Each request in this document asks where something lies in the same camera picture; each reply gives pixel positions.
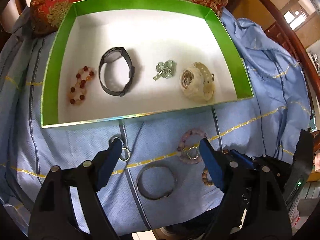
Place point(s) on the green stone brooch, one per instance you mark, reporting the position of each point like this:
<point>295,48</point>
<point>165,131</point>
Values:
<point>165,69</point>

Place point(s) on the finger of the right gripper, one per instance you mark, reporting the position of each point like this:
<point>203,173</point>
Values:
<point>242,159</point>

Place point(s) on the light blue plaid cloth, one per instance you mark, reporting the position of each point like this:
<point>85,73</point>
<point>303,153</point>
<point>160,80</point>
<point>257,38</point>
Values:
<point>269,123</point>

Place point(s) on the silver metal bangle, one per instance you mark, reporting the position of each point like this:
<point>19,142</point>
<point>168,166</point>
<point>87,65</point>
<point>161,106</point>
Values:
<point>156,181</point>

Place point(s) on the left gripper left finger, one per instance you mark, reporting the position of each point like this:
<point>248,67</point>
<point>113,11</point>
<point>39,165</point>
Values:
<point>53,215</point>

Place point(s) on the green cardboard box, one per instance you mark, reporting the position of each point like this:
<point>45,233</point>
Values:
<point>151,31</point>

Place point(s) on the white chunky wristwatch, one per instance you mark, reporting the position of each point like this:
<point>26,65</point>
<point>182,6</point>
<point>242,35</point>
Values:
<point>197,83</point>

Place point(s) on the black wristwatch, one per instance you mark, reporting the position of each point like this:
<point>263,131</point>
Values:
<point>116,72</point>

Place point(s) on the silver interlinked rings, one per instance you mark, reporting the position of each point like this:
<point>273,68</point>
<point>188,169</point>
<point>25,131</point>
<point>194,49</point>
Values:
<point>124,154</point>

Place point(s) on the dark wooden chair frame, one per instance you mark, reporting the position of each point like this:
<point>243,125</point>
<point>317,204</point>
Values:
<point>296,45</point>

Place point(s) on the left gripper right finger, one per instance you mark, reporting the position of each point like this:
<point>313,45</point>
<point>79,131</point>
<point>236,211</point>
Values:
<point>239,215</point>

